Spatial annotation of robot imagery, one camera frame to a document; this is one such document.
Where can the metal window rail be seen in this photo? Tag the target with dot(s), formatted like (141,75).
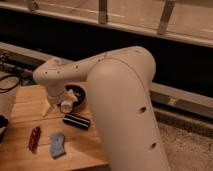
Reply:
(188,21)

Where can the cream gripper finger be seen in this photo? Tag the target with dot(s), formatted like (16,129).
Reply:
(47,108)

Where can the dark object at left edge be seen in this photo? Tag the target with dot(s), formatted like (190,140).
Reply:
(3,125)

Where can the black round plate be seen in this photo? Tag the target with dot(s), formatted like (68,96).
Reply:
(79,92)

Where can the blue sponge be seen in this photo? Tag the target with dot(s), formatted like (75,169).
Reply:
(57,145)

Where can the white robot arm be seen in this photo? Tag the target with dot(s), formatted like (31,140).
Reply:
(118,84)

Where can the white bottle on plate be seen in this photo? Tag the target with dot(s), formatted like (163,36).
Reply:
(67,104)

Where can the black cylindrical can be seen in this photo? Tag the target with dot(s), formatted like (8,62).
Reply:
(77,121)

